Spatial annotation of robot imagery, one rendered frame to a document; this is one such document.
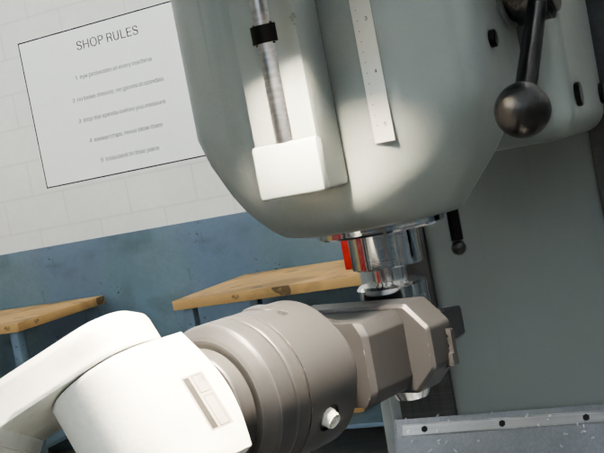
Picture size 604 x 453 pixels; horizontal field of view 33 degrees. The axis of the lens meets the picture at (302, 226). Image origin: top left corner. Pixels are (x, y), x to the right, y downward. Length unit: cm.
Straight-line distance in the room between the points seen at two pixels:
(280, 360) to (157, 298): 525
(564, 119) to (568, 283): 32
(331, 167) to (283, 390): 13
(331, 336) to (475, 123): 15
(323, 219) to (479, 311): 48
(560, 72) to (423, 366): 25
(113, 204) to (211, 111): 523
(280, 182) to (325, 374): 11
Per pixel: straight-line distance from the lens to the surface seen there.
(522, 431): 108
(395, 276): 68
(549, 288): 105
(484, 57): 63
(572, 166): 103
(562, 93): 76
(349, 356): 58
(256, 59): 58
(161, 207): 570
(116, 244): 587
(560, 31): 77
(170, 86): 563
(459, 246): 67
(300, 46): 57
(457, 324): 70
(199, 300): 470
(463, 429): 109
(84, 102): 593
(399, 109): 59
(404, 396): 69
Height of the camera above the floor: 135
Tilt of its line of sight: 3 degrees down
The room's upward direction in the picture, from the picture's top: 11 degrees counter-clockwise
